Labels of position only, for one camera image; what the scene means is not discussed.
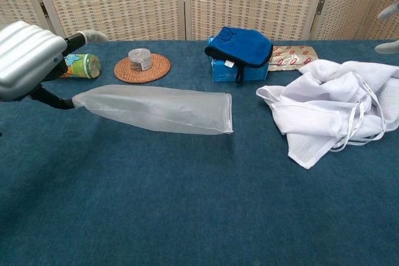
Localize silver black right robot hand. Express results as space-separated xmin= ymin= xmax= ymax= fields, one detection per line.
xmin=373 ymin=0 xmax=399 ymax=55

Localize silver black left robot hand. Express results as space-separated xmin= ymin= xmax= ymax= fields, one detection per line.
xmin=0 ymin=20 xmax=110 ymax=110

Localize white clothes with straps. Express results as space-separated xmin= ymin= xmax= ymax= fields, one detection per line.
xmin=255 ymin=59 xmax=399 ymax=170

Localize translucent white plastic bag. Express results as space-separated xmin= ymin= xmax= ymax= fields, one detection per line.
xmin=71 ymin=84 xmax=234 ymax=135

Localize orange cartoon label juice bottle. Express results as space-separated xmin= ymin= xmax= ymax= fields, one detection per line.
xmin=60 ymin=53 xmax=102 ymax=79

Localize beige packet red print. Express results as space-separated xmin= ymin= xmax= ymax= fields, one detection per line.
xmin=267 ymin=45 xmax=319 ymax=72

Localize small clear round jar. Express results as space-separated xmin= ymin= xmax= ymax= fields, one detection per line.
xmin=128 ymin=48 xmax=152 ymax=71

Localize light blue tissue box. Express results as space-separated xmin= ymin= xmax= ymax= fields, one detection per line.
xmin=207 ymin=37 xmax=269 ymax=83

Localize round woven rattan coaster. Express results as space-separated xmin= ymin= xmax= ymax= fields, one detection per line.
xmin=113 ymin=54 xmax=171 ymax=83

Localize blue cloth black trim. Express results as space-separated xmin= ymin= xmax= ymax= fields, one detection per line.
xmin=204 ymin=27 xmax=274 ymax=85

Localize blue felt table cover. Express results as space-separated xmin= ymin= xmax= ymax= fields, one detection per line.
xmin=0 ymin=40 xmax=399 ymax=266

